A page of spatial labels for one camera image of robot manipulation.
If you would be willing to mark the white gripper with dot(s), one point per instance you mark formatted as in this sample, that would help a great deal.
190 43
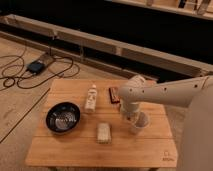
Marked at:
132 118

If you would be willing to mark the white plastic bottle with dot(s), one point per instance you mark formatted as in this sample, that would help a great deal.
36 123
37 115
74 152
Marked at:
90 104

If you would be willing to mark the black ceramic bowl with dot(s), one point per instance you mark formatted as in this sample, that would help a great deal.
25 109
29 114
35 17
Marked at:
63 117

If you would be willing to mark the small dark red box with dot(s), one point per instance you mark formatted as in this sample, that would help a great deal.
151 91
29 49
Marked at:
113 92

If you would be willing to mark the white ceramic cup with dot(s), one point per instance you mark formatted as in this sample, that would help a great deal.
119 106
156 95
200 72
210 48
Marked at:
140 121

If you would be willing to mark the beige sponge block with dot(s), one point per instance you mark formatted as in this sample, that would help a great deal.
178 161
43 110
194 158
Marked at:
103 133

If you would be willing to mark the blue power adapter box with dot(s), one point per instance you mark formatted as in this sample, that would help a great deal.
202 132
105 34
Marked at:
35 67

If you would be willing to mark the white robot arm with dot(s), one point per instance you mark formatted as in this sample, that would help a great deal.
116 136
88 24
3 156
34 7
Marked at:
196 94

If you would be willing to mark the long wooden beam frame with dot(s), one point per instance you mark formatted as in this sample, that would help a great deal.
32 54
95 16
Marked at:
129 51

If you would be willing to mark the wooden table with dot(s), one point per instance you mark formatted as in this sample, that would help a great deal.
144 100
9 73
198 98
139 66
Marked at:
153 147

